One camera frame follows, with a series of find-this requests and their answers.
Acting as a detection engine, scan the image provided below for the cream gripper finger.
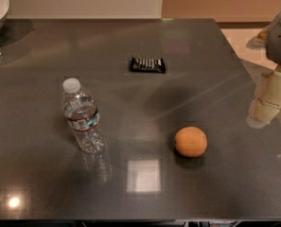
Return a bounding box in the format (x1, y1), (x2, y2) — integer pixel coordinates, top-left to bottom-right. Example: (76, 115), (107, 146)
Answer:
(255, 65), (281, 109)
(246, 98), (279, 129)

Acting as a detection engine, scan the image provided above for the black rxbar chocolate wrapper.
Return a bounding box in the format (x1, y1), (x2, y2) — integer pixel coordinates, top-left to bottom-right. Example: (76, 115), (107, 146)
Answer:
(130, 58), (166, 74)

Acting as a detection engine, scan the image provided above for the orange fruit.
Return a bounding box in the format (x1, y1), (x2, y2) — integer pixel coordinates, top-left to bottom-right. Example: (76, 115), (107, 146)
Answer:
(175, 127), (207, 157)

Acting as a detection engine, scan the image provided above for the clear plastic water bottle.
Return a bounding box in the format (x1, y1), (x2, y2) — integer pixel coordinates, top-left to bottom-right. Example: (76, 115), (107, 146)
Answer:
(61, 78), (106, 154)

